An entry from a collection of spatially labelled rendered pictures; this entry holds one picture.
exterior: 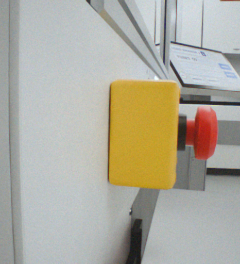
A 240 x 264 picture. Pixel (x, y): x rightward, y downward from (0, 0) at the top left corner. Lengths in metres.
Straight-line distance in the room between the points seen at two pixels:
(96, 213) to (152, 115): 0.07
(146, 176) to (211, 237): 0.15
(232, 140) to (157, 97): 0.26
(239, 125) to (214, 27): 3.59
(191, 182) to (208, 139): 1.32
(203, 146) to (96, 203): 0.08
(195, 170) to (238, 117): 1.11
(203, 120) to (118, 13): 0.09
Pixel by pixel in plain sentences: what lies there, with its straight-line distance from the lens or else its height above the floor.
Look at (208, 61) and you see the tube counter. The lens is 1.56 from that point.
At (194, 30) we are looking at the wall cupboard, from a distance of 3.94.
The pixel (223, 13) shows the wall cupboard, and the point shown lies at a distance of 4.07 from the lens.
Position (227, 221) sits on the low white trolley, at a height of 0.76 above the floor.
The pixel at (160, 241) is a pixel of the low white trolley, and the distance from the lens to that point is 0.30.
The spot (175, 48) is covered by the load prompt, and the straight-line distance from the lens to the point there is 1.44.
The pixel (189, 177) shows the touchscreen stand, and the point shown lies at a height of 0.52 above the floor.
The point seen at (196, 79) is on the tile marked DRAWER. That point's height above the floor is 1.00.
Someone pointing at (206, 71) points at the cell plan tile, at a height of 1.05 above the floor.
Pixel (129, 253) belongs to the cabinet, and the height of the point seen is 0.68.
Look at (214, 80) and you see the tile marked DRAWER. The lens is 1.45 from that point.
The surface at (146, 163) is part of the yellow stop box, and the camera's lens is 0.18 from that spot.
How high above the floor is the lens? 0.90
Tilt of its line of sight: 6 degrees down
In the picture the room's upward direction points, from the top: 1 degrees clockwise
